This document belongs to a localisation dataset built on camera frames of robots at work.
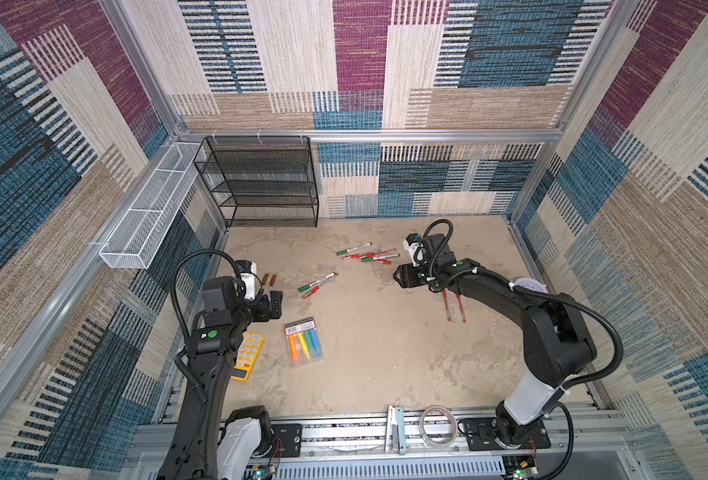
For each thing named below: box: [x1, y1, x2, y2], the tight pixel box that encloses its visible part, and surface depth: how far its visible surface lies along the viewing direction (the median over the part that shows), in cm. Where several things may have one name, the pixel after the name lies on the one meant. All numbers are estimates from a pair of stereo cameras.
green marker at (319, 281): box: [298, 272, 339, 292], surface depth 104 cm
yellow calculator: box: [232, 331, 265, 382], surface depth 88 cm
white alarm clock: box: [508, 277, 549, 294], surface depth 101 cm
